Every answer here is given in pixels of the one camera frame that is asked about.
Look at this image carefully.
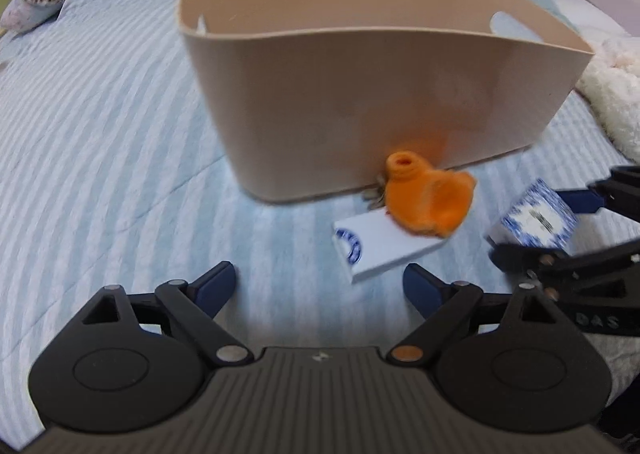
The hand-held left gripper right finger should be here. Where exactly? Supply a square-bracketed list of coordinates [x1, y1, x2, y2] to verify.
[389, 262, 574, 368]

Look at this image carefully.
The light blue striped bedsheet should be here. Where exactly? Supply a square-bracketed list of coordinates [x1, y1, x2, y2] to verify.
[0, 0, 640, 454]

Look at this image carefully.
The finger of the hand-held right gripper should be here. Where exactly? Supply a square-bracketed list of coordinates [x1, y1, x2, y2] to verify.
[489, 239, 640, 303]
[555, 166, 640, 223]

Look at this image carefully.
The white box with blue emblem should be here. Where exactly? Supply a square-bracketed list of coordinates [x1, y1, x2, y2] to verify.
[332, 209, 446, 285]

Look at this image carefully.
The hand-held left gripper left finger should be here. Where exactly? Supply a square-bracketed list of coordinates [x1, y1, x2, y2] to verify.
[75, 261, 254, 368]

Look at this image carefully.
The beige plastic basket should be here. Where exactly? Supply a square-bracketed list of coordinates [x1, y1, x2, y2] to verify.
[177, 0, 596, 205]

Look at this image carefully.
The blue patterned small box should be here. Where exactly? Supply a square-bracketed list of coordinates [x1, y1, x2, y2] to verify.
[486, 179, 579, 257]

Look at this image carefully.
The pale pink cloth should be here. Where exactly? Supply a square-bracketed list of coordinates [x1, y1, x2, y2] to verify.
[0, 0, 63, 33]

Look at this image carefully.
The orange crumpled sock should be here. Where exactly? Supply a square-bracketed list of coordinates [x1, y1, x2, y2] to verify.
[384, 151, 476, 237]

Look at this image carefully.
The white fluffy blanket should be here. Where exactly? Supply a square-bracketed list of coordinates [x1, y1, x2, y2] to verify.
[574, 36, 640, 161]

